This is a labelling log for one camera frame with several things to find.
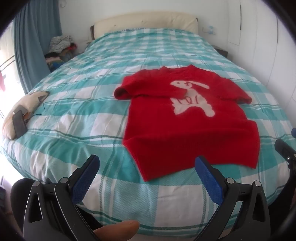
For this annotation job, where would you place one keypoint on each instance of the dark mobile phone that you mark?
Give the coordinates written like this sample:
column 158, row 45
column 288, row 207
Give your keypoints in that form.
column 19, row 124

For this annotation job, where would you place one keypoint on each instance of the white wall socket panel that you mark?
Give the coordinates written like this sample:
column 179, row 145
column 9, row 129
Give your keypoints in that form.
column 210, row 30

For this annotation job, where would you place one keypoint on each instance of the dark wooden nightstand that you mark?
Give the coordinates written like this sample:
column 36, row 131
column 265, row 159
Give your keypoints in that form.
column 222, row 51

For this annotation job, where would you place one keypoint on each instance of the person's left hand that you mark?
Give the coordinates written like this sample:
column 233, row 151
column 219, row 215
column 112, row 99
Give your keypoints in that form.
column 118, row 230

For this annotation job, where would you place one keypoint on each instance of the teal white checked bed blanket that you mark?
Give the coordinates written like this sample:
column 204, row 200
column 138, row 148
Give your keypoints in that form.
column 87, row 92

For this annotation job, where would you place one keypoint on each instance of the cream padded headboard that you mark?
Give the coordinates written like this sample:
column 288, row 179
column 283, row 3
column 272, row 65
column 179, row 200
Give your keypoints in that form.
column 143, row 22

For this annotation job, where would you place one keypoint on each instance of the red sweater with white rabbit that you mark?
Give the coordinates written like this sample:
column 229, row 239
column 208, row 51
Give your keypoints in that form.
column 180, row 125

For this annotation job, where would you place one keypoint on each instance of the cream cat print cushion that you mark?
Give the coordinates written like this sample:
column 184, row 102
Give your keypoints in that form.
column 25, row 104

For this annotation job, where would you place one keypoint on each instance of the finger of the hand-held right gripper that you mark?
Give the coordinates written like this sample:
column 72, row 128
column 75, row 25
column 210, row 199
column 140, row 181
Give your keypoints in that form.
column 283, row 147

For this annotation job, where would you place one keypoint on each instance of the blue curtain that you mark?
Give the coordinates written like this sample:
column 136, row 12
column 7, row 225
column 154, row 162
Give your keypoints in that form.
column 32, row 41

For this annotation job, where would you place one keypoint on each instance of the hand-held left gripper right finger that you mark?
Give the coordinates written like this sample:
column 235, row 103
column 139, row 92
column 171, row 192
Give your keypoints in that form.
column 209, row 178

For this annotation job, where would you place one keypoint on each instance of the pile of clothes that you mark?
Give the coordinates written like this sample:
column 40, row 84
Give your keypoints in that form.
column 60, row 48

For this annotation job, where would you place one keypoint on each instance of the white wardrobe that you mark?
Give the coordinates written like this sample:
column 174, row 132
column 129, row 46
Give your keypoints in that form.
column 261, row 34

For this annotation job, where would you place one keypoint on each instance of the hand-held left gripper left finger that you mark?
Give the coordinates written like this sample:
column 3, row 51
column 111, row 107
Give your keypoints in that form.
column 86, row 176

